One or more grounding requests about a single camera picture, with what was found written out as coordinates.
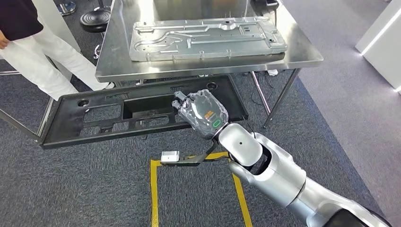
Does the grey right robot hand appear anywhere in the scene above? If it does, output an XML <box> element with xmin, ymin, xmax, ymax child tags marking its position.
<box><xmin>171</xmin><ymin>89</ymin><xmax>229</xmax><ymax>140</ymax></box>

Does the person's hand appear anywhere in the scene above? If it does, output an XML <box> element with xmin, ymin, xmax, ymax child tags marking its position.
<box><xmin>0</xmin><ymin>29</ymin><xmax>10</xmax><ymax>50</ymax></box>

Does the black plastic panel part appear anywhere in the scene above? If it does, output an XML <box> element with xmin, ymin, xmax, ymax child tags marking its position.
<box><xmin>38</xmin><ymin>74</ymin><xmax>249</xmax><ymax>150</ymax></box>

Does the stainless steel workbench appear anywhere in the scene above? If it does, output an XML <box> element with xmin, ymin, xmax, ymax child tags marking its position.
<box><xmin>95</xmin><ymin>0</ymin><xmax>324</xmax><ymax>129</ymax></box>

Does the person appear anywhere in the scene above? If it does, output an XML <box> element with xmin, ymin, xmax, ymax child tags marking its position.
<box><xmin>0</xmin><ymin>0</ymin><xmax>115</xmax><ymax>102</ymax></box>

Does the chrome stool base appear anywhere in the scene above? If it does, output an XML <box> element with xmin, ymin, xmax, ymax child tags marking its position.
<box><xmin>58</xmin><ymin>0</ymin><xmax>77</xmax><ymax>16</ymax></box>

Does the stamped grey metal plate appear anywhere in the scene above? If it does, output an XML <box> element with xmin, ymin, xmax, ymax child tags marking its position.
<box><xmin>129</xmin><ymin>16</ymin><xmax>288</xmax><ymax>62</ymax></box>

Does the black round stool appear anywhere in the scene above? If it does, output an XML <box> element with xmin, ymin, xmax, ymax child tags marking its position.
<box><xmin>79</xmin><ymin>8</ymin><xmax>112</xmax><ymax>60</ymax></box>

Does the white lit display booth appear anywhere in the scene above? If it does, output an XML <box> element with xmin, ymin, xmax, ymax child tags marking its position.
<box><xmin>355</xmin><ymin>0</ymin><xmax>401</xmax><ymax>95</ymax></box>

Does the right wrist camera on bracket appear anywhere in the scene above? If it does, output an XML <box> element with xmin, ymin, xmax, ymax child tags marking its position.
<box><xmin>160</xmin><ymin>140</ymin><xmax>220</xmax><ymax>167</ymax></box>

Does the steel tube table frame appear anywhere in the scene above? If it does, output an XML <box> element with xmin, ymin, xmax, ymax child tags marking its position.
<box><xmin>0</xmin><ymin>70</ymin><xmax>56</xmax><ymax>141</ymax></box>

